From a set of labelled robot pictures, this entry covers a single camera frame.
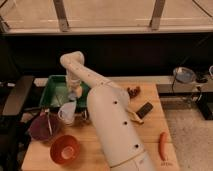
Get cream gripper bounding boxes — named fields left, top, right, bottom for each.
left=66, top=74, right=83, bottom=98

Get blue sponge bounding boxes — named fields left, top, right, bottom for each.
left=68, top=92, right=77, bottom=101

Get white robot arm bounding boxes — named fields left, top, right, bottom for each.
left=60, top=51, right=157, bottom=171

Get green plastic tray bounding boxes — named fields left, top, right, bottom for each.
left=39, top=75, right=90, bottom=109

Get clear measuring cup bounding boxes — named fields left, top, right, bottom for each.
left=58, top=101, right=77, bottom=125

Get small metal cup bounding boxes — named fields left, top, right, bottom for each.
left=82, top=109, right=89, bottom=120

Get metal spoon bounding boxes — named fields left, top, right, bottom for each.
left=46, top=109, right=52, bottom=135

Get dark red grapes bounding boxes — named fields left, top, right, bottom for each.
left=127, top=86, right=141, bottom=98

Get orange bowl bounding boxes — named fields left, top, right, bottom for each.
left=50, top=135, right=80, bottom=165

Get black rectangular block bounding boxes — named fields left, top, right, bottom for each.
left=136, top=102, right=153, bottom=119

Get black chair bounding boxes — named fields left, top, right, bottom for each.
left=0, top=76, right=34, bottom=171

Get grey metal bowl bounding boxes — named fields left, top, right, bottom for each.
left=173, top=67, right=196, bottom=84

